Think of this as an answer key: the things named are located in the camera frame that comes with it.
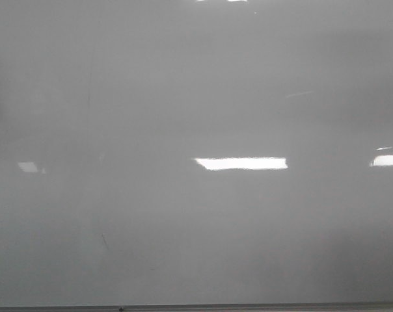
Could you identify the white glossy whiteboard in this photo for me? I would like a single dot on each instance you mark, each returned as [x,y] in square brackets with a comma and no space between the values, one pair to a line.
[195,152]

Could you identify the grey aluminium whiteboard frame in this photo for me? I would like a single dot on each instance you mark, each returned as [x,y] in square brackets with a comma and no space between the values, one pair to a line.
[334,306]

